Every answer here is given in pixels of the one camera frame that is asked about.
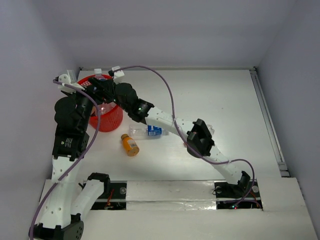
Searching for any blue label bottle front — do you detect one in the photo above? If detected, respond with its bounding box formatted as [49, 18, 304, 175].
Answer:
[94, 68, 105, 80]

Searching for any blue label bottle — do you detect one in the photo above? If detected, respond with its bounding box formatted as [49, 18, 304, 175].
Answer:
[94, 68, 105, 80]
[129, 125, 169, 138]

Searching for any small orange juice bottle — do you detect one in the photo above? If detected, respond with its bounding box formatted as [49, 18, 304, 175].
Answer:
[121, 134, 140, 157]

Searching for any crushed red label bottle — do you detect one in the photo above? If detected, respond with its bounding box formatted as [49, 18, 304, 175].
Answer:
[206, 124, 215, 135]

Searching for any clear unlabeled plastic bottle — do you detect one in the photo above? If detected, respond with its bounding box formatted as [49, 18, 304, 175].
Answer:
[98, 103, 113, 115]

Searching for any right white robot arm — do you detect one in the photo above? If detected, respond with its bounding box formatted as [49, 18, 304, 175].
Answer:
[95, 80, 255, 196]

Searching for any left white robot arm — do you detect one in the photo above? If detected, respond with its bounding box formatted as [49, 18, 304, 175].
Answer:
[28, 74, 111, 240]

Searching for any red mesh plastic bin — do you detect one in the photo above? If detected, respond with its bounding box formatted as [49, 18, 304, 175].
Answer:
[77, 74, 123, 132]

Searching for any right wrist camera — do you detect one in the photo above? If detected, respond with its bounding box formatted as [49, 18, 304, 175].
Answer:
[108, 66, 125, 84]

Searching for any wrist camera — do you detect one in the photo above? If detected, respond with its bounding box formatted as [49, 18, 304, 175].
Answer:
[56, 69, 85, 94]
[108, 66, 125, 84]

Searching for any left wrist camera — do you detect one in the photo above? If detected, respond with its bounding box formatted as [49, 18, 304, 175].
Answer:
[56, 69, 85, 94]

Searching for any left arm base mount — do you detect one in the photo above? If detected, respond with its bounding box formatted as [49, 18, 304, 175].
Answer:
[91, 181, 127, 211]

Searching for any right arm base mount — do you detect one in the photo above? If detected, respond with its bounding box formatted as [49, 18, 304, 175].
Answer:
[212, 180, 263, 210]

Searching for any aluminium rail right edge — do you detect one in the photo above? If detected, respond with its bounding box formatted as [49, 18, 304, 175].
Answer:
[249, 67, 291, 178]

